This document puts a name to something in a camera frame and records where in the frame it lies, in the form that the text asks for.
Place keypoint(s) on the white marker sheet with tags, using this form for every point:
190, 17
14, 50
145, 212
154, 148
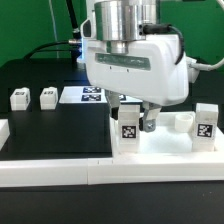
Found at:
82, 95

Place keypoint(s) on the white U-shaped obstacle fence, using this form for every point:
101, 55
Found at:
119, 169

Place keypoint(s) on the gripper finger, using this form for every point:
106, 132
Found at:
113, 103
147, 122

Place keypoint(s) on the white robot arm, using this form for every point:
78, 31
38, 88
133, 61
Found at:
132, 12

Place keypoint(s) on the white square tabletop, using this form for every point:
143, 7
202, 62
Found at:
173, 135

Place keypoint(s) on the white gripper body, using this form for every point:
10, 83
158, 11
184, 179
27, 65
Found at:
147, 62

